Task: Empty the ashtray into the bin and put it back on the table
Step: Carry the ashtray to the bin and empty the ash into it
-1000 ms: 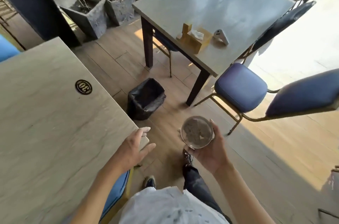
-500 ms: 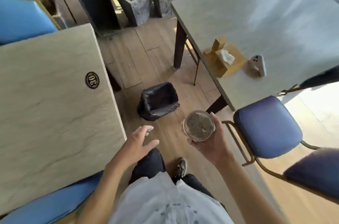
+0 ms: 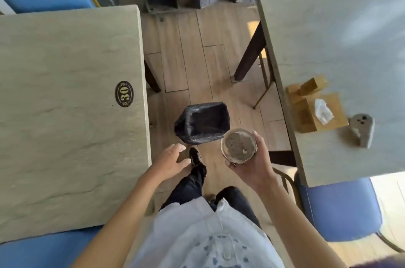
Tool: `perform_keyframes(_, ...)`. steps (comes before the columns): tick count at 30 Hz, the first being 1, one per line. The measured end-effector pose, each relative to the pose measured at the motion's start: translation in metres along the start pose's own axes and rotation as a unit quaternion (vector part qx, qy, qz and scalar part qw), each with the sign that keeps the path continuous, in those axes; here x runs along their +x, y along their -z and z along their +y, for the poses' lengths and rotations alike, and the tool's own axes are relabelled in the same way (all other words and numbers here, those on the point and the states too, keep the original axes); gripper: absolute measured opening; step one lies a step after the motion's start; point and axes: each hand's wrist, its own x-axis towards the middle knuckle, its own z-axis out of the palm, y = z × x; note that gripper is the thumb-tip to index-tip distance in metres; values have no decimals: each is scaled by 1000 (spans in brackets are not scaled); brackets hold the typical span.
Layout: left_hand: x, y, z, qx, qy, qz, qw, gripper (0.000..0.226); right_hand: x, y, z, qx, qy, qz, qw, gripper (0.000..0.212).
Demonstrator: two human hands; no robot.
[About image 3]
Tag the dark blue trousers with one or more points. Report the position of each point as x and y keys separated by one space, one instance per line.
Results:
x=189 y=185

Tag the black-lined trash bin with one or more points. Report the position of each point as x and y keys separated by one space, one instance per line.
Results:
x=202 y=122

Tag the white tissue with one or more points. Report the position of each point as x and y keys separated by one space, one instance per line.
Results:
x=322 y=112

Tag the person's right forearm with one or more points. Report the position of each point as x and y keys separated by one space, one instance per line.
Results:
x=291 y=223

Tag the person's right thumb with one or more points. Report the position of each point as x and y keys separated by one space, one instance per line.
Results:
x=260 y=145

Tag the person's right hand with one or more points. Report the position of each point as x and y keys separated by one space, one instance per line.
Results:
x=256 y=171

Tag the person's left thumb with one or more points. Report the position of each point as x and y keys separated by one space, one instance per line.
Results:
x=183 y=164

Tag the black oval table plaque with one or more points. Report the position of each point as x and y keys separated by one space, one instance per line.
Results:
x=124 y=94

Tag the round glass ashtray with ash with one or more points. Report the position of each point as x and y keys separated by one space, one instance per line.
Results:
x=238 y=145

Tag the black leather shoe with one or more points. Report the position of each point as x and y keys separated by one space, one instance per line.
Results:
x=195 y=157

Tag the gold metal chair leg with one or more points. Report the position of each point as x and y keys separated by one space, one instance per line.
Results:
x=264 y=90

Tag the grey concrete toothpick holder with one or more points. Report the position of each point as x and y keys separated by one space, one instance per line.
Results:
x=364 y=130

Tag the dark wooden table leg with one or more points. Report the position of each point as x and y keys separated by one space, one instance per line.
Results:
x=152 y=77
x=251 y=52

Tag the white patterned shirt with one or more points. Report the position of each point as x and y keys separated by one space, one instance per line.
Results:
x=202 y=236

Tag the person's left forearm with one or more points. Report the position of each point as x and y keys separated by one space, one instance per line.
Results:
x=123 y=217

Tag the person's left hand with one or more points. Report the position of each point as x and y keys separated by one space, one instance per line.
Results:
x=167 y=163

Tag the small wooden block holder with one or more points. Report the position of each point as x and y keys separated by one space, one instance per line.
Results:
x=311 y=85

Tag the wooden tissue box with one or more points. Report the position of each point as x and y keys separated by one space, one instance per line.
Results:
x=337 y=109

